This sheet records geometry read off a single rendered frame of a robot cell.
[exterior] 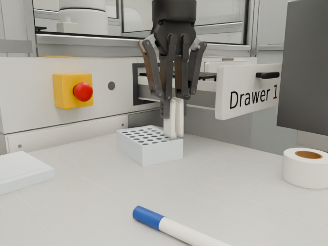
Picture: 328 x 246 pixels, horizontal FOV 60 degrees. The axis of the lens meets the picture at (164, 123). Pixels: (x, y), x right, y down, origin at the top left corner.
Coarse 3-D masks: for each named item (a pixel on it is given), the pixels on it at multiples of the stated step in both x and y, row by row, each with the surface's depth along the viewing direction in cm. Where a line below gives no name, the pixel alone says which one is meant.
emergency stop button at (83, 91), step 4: (80, 84) 57; (84, 84) 58; (88, 84) 58; (76, 88) 57; (80, 88) 57; (84, 88) 58; (88, 88) 58; (76, 92) 57; (80, 92) 57; (84, 92) 58; (88, 92) 58; (92, 92) 59; (76, 96) 57; (80, 96) 57; (84, 96) 58; (88, 96) 59; (80, 100) 58; (84, 100) 58; (88, 100) 59
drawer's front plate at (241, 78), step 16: (256, 64) 66; (272, 64) 71; (224, 80) 56; (240, 80) 61; (256, 80) 66; (272, 80) 72; (224, 96) 57; (272, 96) 74; (224, 112) 58; (240, 112) 63
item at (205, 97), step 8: (144, 80) 75; (200, 80) 92; (208, 80) 90; (144, 88) 75; (200, 88) 63; (208, 88) 61; (144, 96) 76; (152, 96) 74; (192, 96) 64; (200, 96) 63; (208, 96) 61; (192, 104) 65; (200, 104) 63; (208, 104) 62
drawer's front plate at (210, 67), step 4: (208, 64) 96; (212, 64) 97; (216, 64) 99; (220, 64) 100; (224, 64) 102; (228, 64) 104; (232, 64) 106; (236, 64) 108; (240, 64) 110; (244, 64) 112; (248, 64) 115; (208, 68) 96; (212, 68) 97; (216, 68) 99; (212, 72) 98; (216, 72) 99
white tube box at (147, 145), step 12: (120, 132) 57; (132, 132) 58; (144, 132) 59; (156, 132) 58; (120, 144) 57; (132, 144) 52; (144, 144) 51; (156, 144) 50; (168, 144) 51; (180, 144) 52; (132, 156) 52; (144, 156) 49; (156, 156) 50; (168, 156) 51; (180, 156) 53
